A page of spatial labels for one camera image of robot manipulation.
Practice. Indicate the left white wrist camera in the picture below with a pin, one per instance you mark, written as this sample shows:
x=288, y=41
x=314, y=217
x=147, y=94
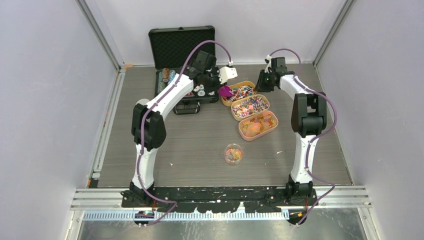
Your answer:
x=227, y=72

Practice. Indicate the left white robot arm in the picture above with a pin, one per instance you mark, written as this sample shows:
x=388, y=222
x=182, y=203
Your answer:
x=148, y=123

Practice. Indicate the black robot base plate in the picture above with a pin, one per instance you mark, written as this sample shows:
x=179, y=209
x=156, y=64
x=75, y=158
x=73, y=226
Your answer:
x=254, y=199

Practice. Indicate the magenta plastic scoop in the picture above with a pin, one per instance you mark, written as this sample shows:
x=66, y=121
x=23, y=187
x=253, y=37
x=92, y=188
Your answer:
x=225, y=91

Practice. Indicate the beige tray swirl lollipops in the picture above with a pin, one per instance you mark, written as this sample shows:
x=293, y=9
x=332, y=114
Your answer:
x=249, y=106

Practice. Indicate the pink tray popsicle candies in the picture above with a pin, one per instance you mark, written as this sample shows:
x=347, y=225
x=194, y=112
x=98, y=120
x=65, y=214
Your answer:
x=257, y=125

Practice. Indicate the clear round plastic jar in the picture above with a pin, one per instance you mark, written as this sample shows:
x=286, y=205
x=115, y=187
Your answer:
x=233, y=154

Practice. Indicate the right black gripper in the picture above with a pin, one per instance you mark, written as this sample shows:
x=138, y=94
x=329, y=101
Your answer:
x=261, y=87

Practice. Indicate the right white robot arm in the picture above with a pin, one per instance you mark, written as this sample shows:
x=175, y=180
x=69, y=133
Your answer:
x=308, y=120

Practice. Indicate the orange tray with lollipops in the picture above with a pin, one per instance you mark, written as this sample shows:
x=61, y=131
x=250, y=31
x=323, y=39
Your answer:
x=240, y=91

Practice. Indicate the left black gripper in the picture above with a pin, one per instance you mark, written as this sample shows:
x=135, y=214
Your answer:
x=211, y=89

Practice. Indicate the black poker chip case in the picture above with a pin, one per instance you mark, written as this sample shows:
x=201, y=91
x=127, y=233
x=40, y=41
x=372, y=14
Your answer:
x=170, y=48

